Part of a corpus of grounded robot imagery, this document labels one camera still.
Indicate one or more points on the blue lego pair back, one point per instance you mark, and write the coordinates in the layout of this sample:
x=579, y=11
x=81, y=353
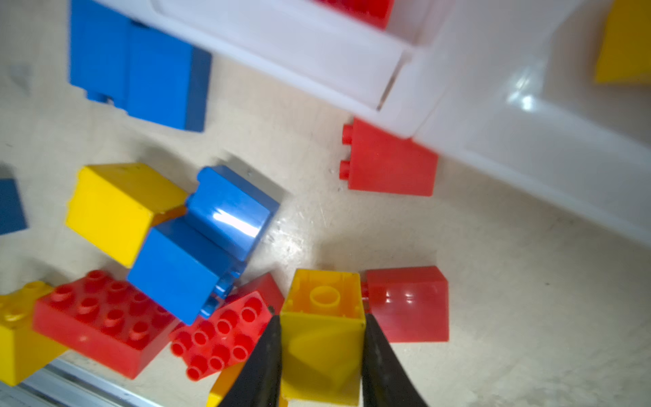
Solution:
x=151, y=75

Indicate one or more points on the small blue lego left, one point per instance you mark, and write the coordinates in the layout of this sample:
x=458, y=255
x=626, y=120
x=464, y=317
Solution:
x=12, y=216

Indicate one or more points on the aluminium front rail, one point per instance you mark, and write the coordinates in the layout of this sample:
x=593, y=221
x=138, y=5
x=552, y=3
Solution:
x=64, y=384

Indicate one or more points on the red lego diagonal brick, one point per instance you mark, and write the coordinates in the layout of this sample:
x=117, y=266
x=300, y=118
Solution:
x=230, y=335

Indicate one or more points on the small yellow lego brick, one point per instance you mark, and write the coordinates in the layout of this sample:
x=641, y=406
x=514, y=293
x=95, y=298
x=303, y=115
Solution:
x=624, y=56

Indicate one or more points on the white bin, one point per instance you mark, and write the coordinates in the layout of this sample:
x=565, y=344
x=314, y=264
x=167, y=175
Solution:
x=376, y=75
x=519, y=104

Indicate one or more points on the long red lego front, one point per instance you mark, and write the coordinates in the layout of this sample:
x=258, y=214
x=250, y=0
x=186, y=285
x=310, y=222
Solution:
x=106, y=320

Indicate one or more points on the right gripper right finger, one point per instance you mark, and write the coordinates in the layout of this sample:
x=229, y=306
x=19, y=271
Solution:
x=384, y=381

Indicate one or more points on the yellow lego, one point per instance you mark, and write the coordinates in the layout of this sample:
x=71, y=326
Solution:
x=23, y=350
x=322, y=337
x=115, y=205

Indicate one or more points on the middle white bin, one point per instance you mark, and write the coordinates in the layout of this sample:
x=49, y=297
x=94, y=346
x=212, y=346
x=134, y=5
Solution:
x=376, y=75

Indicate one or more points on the right white bin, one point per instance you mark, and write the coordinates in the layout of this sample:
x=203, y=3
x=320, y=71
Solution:
x=519, y=104

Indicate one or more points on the red lego right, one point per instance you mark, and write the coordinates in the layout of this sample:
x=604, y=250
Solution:
x=411, y=305

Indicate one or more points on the small red lego back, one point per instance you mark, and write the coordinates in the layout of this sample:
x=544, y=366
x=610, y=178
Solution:
x=382, y=163

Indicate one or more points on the blue lego centre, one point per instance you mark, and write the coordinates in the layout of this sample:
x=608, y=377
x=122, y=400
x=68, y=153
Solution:
x=190, y=264

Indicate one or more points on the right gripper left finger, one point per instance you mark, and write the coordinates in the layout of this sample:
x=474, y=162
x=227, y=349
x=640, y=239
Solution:
x=259, y=382

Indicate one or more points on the square red lego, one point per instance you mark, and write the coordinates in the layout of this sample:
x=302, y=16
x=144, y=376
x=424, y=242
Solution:
x=372, y=12

